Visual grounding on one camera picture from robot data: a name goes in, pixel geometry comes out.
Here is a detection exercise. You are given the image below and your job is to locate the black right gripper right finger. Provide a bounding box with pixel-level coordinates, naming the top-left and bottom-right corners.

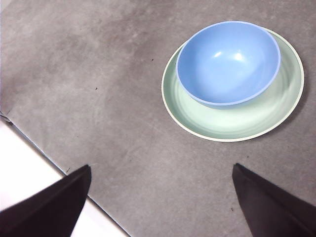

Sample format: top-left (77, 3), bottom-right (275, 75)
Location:
top-left (232, 162), bottom-right (316, 237)

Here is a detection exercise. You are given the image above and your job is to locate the blue ribbed bowl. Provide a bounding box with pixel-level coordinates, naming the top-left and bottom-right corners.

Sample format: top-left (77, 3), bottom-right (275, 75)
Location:
top-left (175, 20), bottom-right (282, 110)

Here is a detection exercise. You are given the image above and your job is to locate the pale green round plate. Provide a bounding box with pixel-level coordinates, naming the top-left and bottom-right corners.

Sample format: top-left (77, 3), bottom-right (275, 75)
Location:
top-left (161, 26), bottom-right (305, 143)

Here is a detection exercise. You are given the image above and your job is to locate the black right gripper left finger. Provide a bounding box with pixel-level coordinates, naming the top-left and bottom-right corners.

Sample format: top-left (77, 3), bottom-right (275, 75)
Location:
top-left (0, 164), bottom-right (92, 237)

